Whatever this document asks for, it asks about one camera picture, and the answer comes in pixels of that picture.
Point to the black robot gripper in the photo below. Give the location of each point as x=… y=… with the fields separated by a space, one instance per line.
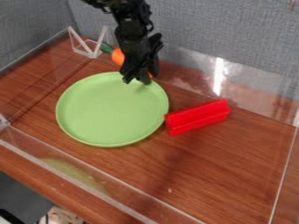
x=134 y=36

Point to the orange toy carrot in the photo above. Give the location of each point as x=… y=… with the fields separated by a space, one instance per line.
x=118 y=55

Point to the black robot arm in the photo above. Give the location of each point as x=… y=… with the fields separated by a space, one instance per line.
x=127 y=11

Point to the green round plate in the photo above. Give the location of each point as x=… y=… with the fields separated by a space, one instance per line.
x=106 y=113

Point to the red plastic block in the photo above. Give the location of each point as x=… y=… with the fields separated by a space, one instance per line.
x=196 y=116

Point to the clear acrylic enclosure wall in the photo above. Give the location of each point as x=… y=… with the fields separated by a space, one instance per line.
x=198 y=149

